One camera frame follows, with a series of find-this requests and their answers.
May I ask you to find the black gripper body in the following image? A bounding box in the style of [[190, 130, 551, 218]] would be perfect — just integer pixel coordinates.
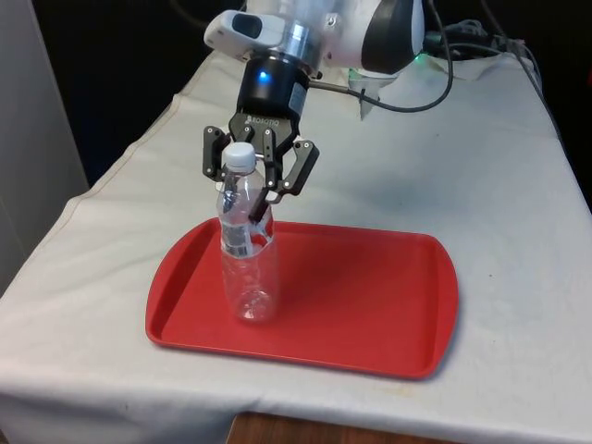
[[228, 53, 311, 150]]

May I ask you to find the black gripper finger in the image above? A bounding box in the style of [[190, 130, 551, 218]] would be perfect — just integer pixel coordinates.
[[248, 128, 322, 224], [200, 124, 233, 182]]

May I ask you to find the clear plastic bottle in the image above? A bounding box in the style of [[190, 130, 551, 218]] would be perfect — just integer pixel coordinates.
[[216, 142, 280, 325]]

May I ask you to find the red tray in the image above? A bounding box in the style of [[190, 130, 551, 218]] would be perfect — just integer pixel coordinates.
[[144, 217, 461, 382]]

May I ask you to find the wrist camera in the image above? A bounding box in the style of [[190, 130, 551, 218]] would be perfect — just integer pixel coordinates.
[[203, 9, 290, 61]]

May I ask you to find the black cable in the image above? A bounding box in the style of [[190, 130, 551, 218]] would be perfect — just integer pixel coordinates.
[[308, 0, 457, 114]]

